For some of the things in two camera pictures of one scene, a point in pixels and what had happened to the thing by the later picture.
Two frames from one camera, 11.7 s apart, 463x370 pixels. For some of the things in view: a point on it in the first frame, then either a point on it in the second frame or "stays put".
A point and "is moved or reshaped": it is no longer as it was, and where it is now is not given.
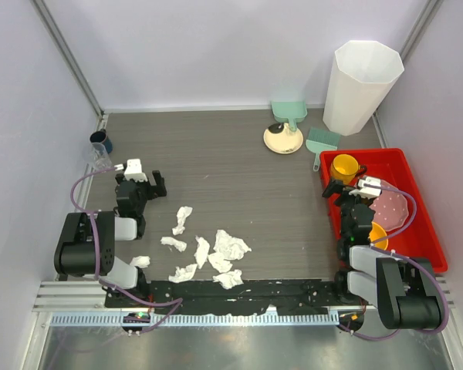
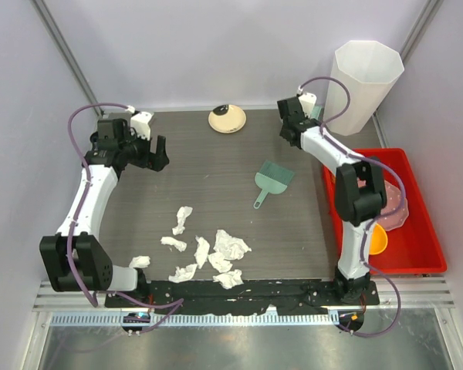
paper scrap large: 230,247 stays put
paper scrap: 142,261 stays put
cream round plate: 278,138 -> 229,122
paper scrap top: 181,215 stays put
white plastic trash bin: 358,84 stays put
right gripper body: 346,202 -> 281,132
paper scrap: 181,246 stays put
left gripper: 155,190 -> 153,161
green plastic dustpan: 289,111 is moved or reshaped
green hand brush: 319,140 is moved or reshaped
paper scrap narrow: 201,251 stays put
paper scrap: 184,274 stays put
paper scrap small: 221,265 stays put
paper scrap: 228,279 stays put
